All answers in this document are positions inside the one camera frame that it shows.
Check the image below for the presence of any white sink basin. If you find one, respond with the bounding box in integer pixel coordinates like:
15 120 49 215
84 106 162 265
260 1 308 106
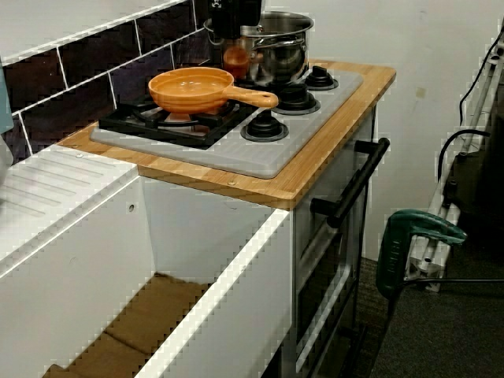
0 143 295 378

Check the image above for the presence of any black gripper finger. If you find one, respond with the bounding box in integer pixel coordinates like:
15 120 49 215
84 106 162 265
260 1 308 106
208 0 242 39
242 0 264 28

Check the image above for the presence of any orange toy frying pan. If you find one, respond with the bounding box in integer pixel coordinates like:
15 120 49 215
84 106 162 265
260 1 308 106
148 66 280 115

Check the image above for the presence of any black cable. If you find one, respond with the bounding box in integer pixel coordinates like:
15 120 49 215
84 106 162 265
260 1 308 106
436 129 491 186
458 29 504 127

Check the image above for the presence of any aluminium frame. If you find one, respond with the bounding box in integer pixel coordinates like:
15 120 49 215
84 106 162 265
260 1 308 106
405 27 504 292

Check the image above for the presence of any teal box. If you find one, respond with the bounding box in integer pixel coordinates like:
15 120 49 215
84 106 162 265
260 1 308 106
0 65 15 135

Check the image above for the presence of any black stove knob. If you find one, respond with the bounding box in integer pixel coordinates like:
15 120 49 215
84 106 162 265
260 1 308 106
271 82 321 115
240 109 289 142
303 65 339 91

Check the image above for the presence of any black burner grate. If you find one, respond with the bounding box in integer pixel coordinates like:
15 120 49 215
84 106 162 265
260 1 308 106
98 98 245 150

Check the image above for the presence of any stainless steel pot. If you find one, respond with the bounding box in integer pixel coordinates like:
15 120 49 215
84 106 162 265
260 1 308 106
203 10 315 86

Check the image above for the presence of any white dish rack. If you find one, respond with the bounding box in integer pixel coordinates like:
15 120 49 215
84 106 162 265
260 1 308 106
0 0 225 166

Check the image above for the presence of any white toy oven cabinet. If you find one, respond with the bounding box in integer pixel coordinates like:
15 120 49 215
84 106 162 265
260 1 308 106
291 106 379 378

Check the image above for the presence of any wooden kitchen countertop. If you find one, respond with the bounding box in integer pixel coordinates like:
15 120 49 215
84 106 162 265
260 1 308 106
57 58 396 209

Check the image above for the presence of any black oven door handle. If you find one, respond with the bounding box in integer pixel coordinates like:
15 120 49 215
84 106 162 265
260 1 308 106
309 137 391 228

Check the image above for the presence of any grey stove top panel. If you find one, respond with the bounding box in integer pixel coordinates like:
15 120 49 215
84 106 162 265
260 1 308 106
89 69 364 179

